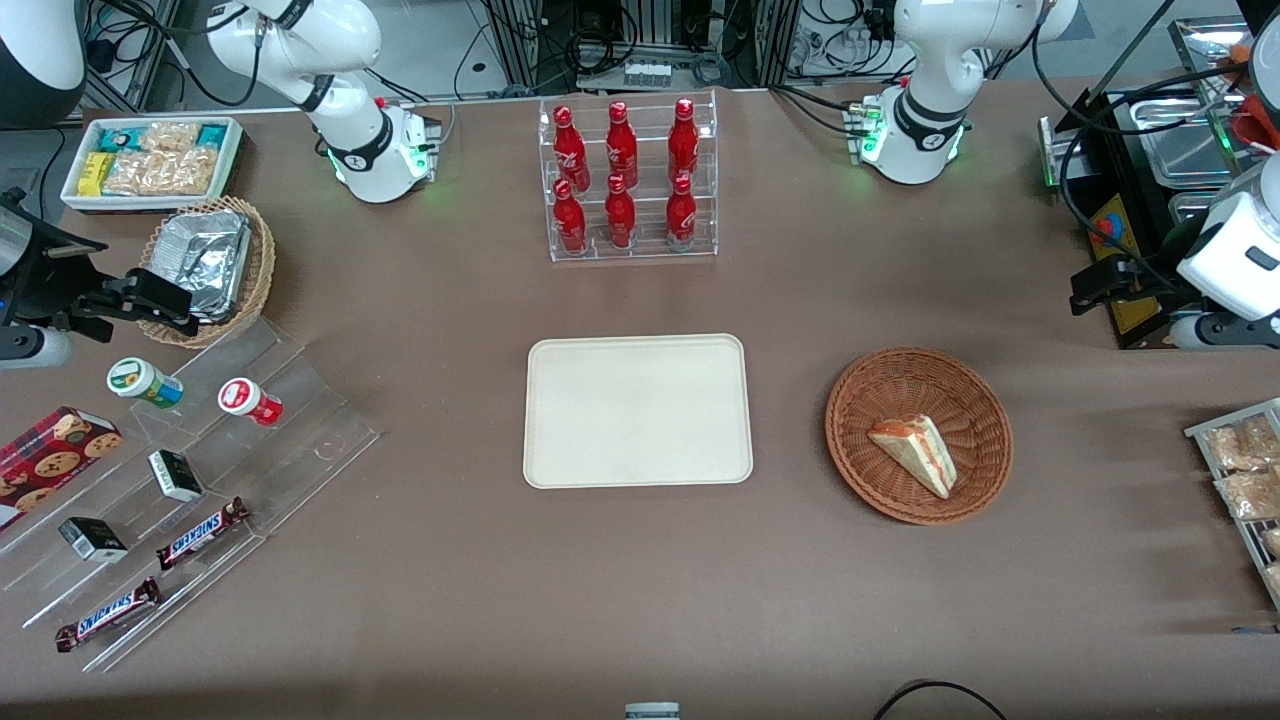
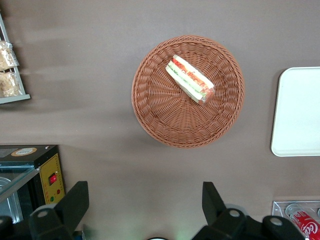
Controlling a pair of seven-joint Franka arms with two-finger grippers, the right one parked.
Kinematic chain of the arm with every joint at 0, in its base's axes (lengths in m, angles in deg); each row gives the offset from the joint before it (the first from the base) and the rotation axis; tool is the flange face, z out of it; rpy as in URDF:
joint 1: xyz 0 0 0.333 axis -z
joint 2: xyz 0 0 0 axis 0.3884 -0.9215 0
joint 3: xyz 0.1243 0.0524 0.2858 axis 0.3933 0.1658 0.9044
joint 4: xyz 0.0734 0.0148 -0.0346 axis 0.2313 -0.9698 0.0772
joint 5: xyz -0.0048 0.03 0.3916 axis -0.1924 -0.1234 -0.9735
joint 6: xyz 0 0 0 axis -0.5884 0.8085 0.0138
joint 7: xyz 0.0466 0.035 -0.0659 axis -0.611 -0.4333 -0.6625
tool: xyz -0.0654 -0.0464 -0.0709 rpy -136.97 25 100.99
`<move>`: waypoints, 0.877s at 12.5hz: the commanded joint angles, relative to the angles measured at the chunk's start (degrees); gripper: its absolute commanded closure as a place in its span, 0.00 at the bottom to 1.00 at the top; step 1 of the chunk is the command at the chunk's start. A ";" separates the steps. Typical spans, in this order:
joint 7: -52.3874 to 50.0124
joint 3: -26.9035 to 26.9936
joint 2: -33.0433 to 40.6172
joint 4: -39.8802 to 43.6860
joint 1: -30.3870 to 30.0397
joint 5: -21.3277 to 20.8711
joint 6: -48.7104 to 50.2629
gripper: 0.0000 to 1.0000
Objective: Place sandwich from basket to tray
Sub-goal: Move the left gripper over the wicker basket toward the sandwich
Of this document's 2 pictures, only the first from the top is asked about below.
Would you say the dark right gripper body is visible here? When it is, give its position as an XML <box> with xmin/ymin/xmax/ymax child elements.
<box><xmin>0</xmin><ymin>198</ymin><xmax>98</xmax><ymax>327</ymax></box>

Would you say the triangle sandwich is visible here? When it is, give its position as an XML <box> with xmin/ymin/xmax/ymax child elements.
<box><xmin>866</xmin><ymin>414</ymin><xmax>958</xmax><ymax>500</ymax></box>

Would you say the light wicker basket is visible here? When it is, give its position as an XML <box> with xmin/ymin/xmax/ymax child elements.
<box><xmin>138</xmin><ymin>196</ymin><xmax>277</xmax><ymax>349</ymax></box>

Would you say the brown round wicker basket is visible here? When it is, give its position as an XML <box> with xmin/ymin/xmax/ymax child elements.
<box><xmin>825</xmin><ymin>346</ymin><xmax>1014</xmax><ymax>526</ymax></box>

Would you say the cream plastic tray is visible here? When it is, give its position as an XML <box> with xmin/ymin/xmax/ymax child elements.
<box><xmin>523</xmin><ymin>333</ymin><xmax>754</xmax><ymax>490</ymax></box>

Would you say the black food warmer appliance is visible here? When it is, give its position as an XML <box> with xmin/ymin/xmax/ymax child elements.
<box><xmin>1040</xmin><ymin>15</ymin><xmax>1280</xmax><ymax>351</ymax></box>

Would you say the aluminium foil container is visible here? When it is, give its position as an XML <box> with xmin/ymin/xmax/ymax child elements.
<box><xmin>150</xmin><ymin>210</ymin><xmax>253</xmax><ymax>323</ymax></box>

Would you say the stainless steel pan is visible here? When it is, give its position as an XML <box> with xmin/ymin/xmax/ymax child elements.
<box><xmin>1130</xmin><ymin>95</ymin><xmax>1249</xmax><ymax>188</ymax></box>
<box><xmin>1168</xmin><ymin>190</ymin><xmax>1241</xmax><ymax>229</ymax></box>

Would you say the green lid snack cup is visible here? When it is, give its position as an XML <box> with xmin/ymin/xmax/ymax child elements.
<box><xmin>107</xmin><ymin>357</ymin><xmax>185</xmax><ymax>410</ymax></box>

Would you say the clear bag of crackers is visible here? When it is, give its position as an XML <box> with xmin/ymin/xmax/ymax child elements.
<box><xmin>102</xmin><ymin>148</ymin><xmax>223</xmax><ymax>197</ymax></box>
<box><xmin>140</xmin><ymin>121</ymin><xmax>201</xmax><ymax>156</ymax></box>

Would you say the red lid snack cup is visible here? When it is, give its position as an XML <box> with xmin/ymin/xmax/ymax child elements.
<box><xmin>218</xmin><ymin>377</ymin><xmax>284</xmax><ymax>428</ymax></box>

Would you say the red plaid cookie box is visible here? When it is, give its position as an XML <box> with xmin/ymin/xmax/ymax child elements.
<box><xmin>0</xmin><ymin>405</ymin><xmax>123</xmax><ymax>533</ymax></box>

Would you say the red sausage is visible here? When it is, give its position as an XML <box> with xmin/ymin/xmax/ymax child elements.
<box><xmin>1230</xmin><ymin>35</ymin><xmax>1280</xmax><ymax>151</ymax></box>

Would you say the white rectangular snack bin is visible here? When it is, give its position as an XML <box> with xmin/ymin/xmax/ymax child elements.
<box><xmin>60</xmin><ymin>116</ymin><xmax>245</xmax><ymax>214</ymax></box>

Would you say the small black box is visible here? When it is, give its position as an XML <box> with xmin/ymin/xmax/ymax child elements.
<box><xmin>58</xmin><ymin>516</ymin><xmax>129</xmax><ymax>563</ymax></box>
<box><xmin>148</xmin><ymin>449</ymin><xmax>204</xmax><ymax>503</ymax></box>

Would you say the clear bag of snacks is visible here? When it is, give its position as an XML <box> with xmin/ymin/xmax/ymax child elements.
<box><xmin>1215</xmin><ymin>468</ymin><xmax>1280</xmax><ymax>521</ymax></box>
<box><xmin>1205</xmin><ymin>416</ymin><xmax>1280</xmax><ymax>471</ymax></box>

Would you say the clear acrylic stepped display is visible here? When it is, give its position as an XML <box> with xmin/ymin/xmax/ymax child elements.
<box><xmin>0</xmin><ymin>318</ymin><xmax>381</xmax><ymax>673</ymax></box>

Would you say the Snickers chocolate bar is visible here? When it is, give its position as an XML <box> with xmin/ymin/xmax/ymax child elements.
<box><xmin>55</xmin><ymin>577</ymin><xmax>162</xmax><ymax>653</ymax></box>
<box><xmin>156</xmin><ymin>497</ymin><xmax>251</xmax><ymax>572</ymax></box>

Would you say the clear acrylic bottle rack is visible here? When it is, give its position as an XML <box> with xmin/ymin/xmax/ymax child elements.
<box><xmin>538</xmin><ymin>88</ymin><xmax>719</xmax><ymax>264</ymax></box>

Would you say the red cola bottle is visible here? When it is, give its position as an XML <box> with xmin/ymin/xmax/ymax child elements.
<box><xmin>666</xmin><ymin>173</ymin><xmax>698</xmax><ymax>251</ymax></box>
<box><xmin>553</xmin><ymin>179</ymin><xmax>588</xmax><ymax>254</ymax></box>
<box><xmin>668</xmin><ymin>98</ymin><xmax>700</xmax><ymax>184</ymax></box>
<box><xmin>605</xmin><ymin>174</ymin><xmax>637</xmax><ymax>250</ymax></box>
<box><xmin>553</xmin><ymin>105</ymin><xmax>591</xmax><ymax>193</ymax></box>
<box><xmin>606</xmin><ymin>101</ymin><xmax>639</xmax><ymax>189</ymax></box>

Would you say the grey wire tray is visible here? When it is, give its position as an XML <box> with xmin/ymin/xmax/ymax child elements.
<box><xmin>1184</xmin><ymin>398</ymin><xmax>1280</xmax><ymax>611</ymax></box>

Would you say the black floor cable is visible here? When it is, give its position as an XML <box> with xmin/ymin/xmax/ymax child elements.
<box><xmin>873</xmin><ymin>680</ymin><xmax>1009</xmax><ymax>720</ymax></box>

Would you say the aluminium frame rack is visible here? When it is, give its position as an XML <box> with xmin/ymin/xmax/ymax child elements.
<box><xmin>480</xmin><ymin>0</ymin><xmax>801</xmax><ymax>96</ymax></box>

